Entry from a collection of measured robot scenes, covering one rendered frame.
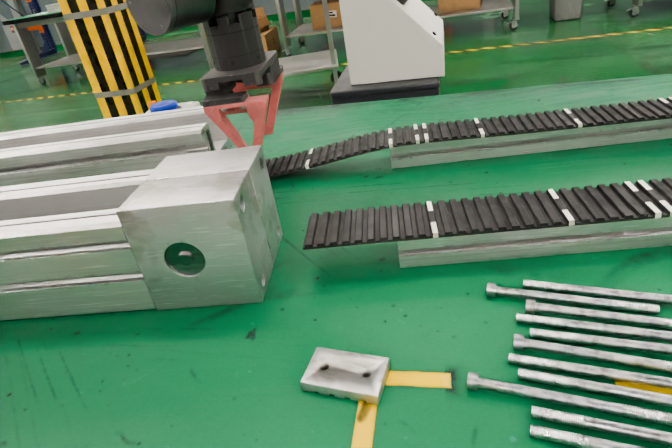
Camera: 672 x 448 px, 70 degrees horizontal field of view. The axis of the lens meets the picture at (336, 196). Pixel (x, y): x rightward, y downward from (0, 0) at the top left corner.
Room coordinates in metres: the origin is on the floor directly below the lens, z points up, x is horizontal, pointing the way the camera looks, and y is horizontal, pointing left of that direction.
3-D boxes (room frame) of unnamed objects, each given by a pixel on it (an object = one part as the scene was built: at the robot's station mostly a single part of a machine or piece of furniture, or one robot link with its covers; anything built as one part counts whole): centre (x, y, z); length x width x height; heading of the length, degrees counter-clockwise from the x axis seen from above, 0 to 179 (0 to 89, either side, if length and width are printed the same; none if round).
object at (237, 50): (0.55, 0.08, 0.94); 0.10 x 0.07 x 0.07; 171
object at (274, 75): (0.57, 0.08, 0.87); 0.07 x 0.07 x 0.09; 81
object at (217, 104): (0.52, 0.08, 0.87); 0.07 x 0.07 x 0.09; 81
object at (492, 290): (0.25, -0.14, 0.78); 0.11 x 0.01 x 0.01; 65
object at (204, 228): (0.37, 0.11, 0.83); 0.12 x 0.09 x 0.10; 172
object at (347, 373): (0.22, 0.01, 0.78); 0.05 x 0.03 x 0.01; 66
